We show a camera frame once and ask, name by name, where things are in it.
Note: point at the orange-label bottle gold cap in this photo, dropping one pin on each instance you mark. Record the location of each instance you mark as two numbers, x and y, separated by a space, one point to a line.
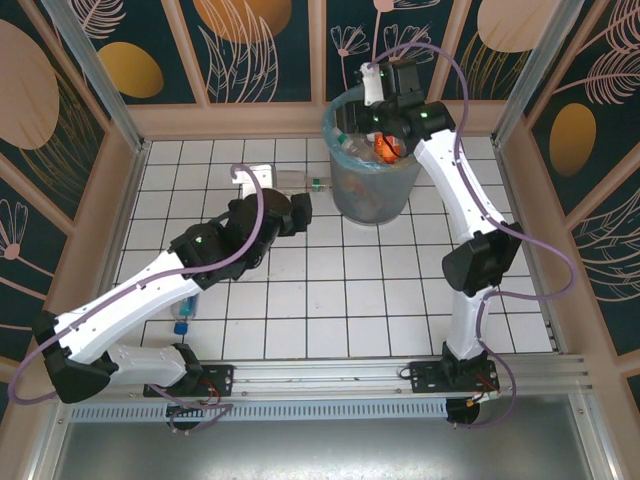
385 147

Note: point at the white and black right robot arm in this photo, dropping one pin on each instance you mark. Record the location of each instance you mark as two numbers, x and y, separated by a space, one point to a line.
470 320

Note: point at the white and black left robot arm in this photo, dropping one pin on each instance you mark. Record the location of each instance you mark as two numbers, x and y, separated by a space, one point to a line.
125 305

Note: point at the blue plastic bin liner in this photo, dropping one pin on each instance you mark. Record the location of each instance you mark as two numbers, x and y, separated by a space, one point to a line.
330 130

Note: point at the grey translucent plastic bin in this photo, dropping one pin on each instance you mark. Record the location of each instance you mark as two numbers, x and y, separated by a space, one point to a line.
370 200

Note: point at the clear square bottle green-white cap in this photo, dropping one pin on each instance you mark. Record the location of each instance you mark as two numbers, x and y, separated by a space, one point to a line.
295 180

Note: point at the clear bottle with blue cap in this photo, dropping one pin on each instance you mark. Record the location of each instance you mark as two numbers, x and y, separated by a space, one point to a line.
181 327

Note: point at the aluminium side rail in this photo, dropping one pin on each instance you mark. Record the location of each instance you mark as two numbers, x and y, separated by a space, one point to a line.
129 200
554 335

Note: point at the aluminium frame post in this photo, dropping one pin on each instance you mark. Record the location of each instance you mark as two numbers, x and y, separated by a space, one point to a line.
95 65
530 70

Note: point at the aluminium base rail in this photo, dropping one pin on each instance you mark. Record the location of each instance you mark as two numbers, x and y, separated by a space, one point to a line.
320 377

